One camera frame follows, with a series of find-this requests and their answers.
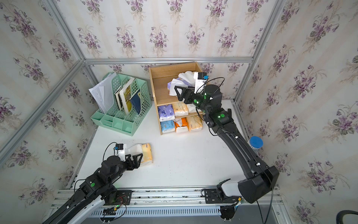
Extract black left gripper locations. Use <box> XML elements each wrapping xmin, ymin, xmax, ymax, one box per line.
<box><xmin>106</xmin><ymin>154</ymin><xmax>144</xmax><ymax>187</ymax></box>

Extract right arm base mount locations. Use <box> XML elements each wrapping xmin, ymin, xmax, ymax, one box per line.
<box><xmin>200</xmin><ymin>179</ymin><xmax>242</xmax><ymax>204</ymax></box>

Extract blue tissue pack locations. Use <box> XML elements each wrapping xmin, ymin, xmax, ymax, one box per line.
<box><xmin>160</xmin><ymin>120</ymin><xmax>175</xmax><ymax>133</ymax></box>

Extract orange yellow tissue pack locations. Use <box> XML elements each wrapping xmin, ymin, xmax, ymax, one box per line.
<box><xmin>125</xmin><ymin>143</ymin><xmax>153</xmax><ymax>166</ymax></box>

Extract aluminium rail frame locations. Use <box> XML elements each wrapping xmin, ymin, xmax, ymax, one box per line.
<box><xmin>41</xmin><ymin>186</ymin><xmax>293</xmax><ymax>224</ymax></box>

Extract beige tissue pack bottom shelf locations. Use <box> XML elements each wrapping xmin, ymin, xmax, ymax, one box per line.
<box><xmin>186</xmin><ymin>115</ymin><xmax>203</xmax><ymax>132</ymax></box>

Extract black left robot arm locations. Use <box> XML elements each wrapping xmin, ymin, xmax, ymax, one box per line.
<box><xmin>44</xmin><ymin>154</ymin><xmax>143</xmax><ymax>224</ymax></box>

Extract white cover book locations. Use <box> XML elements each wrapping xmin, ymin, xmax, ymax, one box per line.
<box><xmin>114</xmin><ymin>86</ymin><xmax>123</xmax><ymax>110</ymax></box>

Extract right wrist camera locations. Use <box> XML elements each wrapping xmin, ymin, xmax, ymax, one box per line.
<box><xmin>194</xmin><ymin>72</ymin><xmax>208</xmax><ymax>93</ymax></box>

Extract purple white tissue pack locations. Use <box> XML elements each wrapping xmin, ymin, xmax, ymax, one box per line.
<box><xmin>167</xmin><ymin>71</ymin><xmax>195</xmax><ymax>96</ymax></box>

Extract wooden three-tier shelf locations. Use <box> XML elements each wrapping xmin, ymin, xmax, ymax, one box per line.
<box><xmin>148</xmin><ymin>62</ymin><xmax>211</xmax><ymax>135</ymax></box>

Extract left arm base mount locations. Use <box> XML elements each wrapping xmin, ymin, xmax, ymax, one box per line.
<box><xmin>104</xmin><ymin>189</ymin><xmax>133</xmax><ymax>206</ymax></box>

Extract green plastic file organizer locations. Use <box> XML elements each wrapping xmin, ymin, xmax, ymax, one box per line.
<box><xmin>91</xmin><ymin>73</ymin><xmax>152</xmax><ymax>136</ymax></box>

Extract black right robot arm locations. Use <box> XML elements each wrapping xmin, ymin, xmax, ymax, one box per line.
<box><xmin>174</xmin><ymin>85</ymin><xmax>279</xmax><ymax>203</ymax></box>

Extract blue-capped straw tube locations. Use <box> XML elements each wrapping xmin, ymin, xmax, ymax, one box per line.
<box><xmin>248</xmin><ymin>136</ymin><xmax>263</xmax><ymax>152</ymax></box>

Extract orange white tissue pack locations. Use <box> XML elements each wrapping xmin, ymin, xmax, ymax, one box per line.
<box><xmin>174</xmin><ymin>118</ymin><xmax>189</xmax><ymax>133</ymax></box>

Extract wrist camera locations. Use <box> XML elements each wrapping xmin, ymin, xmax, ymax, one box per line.
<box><xmin>114</xmin><ymin>143</ymin><xmax>126</xmax><ymax>161</ymax></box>
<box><xmin>194</xmin><ymin>72</ymin><xmax>208</xmax><ymax>93</ymax></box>

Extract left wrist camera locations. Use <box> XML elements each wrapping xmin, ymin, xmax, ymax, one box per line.
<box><xmin>114</xmin><ymin>143</ymin><xmax>126</xmax><ymax>161</ymax></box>

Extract yellow cover book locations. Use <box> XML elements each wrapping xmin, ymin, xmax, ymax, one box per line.
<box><xmin>119</xmin><ymin>77</ymin><xmax>135</xmax><ymax>114</ymax></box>

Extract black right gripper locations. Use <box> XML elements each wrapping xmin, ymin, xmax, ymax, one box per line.
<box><xmin>174</xmin><ymin>83</ymin><xmax>212</xmax><ymax>117</ymax></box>

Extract dark blue book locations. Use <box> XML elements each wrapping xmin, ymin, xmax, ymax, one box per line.
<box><xmin>130</xmin><ymin>90</ymin><xmax>141</xmax><ymax>114</ymax></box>

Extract white green tissue pack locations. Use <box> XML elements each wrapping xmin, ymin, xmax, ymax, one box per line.
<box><xmin>187</xmin><ymin>104</ymin><xmax>196</xmax><ymax>113</ymax></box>

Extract purple wet wipes pack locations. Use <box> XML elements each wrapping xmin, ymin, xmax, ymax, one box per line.
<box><xmin>158</xmin><ymin>104</ymin><xmax>175</xmax><ymax>122</ymax></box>

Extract white paper stack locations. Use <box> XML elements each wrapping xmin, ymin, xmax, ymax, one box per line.
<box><xmin>89</xmin><ymin>73</ymin><xmax>117</xmax><ymax>113</ymax></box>

